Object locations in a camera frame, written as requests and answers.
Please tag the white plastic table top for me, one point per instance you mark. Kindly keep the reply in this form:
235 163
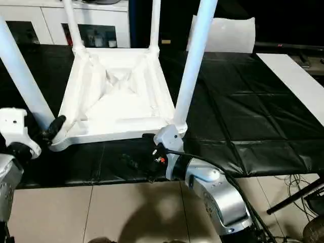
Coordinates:
114 101

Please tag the dark robot right foot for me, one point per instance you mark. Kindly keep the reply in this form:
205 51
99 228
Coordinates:
179 241

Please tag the dark robot foot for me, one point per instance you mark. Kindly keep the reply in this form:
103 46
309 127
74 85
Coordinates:
101 240
179 241

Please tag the dark robot left foot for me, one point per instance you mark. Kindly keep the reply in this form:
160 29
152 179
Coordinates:
101 240

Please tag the red packet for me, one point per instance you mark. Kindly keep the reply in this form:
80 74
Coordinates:
67 35

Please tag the black table mat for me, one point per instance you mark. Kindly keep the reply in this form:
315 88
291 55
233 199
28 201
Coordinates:
253 114

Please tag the white glass-door cabinet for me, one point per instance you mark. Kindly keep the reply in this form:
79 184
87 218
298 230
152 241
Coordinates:
38 17

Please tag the black box with gold label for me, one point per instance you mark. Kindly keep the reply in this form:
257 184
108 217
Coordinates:
172 22

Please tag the white bag with round fitting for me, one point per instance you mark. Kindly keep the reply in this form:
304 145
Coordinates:
227 35

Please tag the black metal stand leg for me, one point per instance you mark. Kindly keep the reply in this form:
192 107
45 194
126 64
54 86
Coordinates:
296 196

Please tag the white flat board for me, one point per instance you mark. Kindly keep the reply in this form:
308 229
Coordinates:
291 76

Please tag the black router with antennas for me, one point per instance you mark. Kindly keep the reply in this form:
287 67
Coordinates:
316 201

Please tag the brown wicker basket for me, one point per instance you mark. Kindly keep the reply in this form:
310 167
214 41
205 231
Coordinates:
315 233

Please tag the dark top television stand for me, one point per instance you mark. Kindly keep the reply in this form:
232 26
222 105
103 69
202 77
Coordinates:
314 65

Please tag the black television screen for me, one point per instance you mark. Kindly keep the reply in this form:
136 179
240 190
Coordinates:
291 22

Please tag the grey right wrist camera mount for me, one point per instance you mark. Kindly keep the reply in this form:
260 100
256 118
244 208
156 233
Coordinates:
169 136

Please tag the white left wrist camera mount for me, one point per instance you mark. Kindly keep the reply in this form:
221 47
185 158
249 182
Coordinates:
15 126

